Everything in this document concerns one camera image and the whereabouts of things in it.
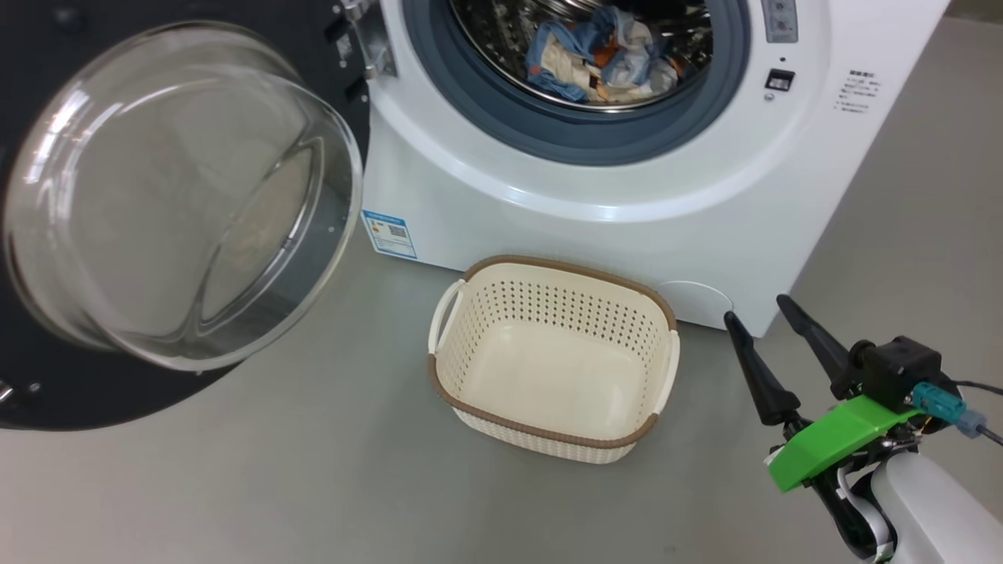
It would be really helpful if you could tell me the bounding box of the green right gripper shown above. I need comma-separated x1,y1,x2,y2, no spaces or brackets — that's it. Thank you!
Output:
722,294,926,494

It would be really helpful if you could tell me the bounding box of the small blue printed garment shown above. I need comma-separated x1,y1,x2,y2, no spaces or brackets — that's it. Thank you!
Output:
596,16,682,100

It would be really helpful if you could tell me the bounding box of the large blue printed garment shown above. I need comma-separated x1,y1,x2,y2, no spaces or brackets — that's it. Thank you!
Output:
525,6,628,104

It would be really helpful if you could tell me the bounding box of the black round glass washer door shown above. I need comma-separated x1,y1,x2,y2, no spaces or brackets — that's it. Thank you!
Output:
0,0,374,431

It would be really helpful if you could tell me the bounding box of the white front-load washing machine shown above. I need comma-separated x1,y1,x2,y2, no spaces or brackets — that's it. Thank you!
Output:
361,0,954,338

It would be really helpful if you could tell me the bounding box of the stainless steel washing machine drum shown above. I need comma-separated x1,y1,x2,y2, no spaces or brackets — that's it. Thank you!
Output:
447,0,715,113

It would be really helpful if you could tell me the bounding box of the grey-blue rubber door gasket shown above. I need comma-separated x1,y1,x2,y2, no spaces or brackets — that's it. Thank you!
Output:
401,0,752,168

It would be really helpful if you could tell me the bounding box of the metal door hinge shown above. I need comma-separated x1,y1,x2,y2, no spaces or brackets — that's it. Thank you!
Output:
340,0,397,81

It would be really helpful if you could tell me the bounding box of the round white filter cover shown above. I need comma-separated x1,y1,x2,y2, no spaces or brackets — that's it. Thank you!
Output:
656,280,736,331

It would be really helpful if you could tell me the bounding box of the cream perforated laundry basket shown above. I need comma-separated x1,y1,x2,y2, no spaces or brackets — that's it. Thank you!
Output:
426,254,682,465

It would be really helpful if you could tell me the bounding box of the blue energy label sticker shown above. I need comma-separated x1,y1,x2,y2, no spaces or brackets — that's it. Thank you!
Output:
361,208,419,262

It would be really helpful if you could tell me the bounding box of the teal right cable connector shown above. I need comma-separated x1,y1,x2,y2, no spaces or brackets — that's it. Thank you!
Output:
909,381,988,439

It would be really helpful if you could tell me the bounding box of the black right camera cable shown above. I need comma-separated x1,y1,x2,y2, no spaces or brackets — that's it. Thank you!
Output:
950,379,1003,448

